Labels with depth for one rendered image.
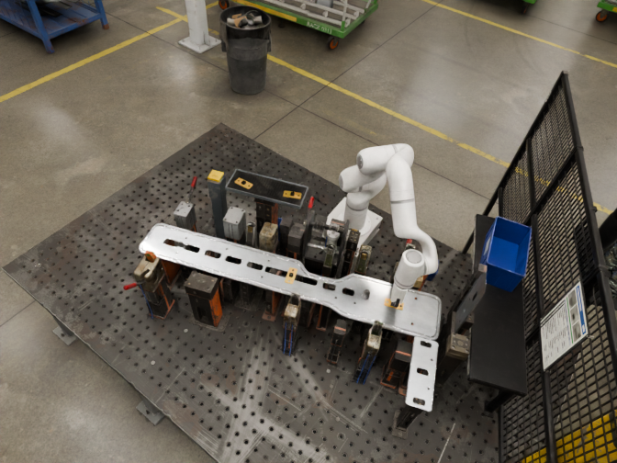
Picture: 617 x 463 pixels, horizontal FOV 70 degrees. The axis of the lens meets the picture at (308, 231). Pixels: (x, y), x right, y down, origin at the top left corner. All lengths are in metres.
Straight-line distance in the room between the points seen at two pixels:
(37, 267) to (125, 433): 1.01
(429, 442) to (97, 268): 1.79
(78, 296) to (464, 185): 3.15
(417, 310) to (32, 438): 2.16
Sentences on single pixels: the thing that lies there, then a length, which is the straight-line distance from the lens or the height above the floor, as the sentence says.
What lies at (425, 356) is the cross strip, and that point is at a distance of 1.88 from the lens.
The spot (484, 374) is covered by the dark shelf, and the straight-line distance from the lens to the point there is 1.90.
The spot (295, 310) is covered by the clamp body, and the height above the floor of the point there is 1.05.
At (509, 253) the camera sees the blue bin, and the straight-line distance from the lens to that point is 2.29.
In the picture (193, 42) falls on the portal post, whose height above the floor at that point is 0.02.
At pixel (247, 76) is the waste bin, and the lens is 4.68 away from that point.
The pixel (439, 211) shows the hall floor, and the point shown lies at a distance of 3.83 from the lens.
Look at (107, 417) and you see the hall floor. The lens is 2.90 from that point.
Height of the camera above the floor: 2.63
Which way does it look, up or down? 50 degrees down
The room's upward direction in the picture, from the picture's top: 6 degrees clockwise
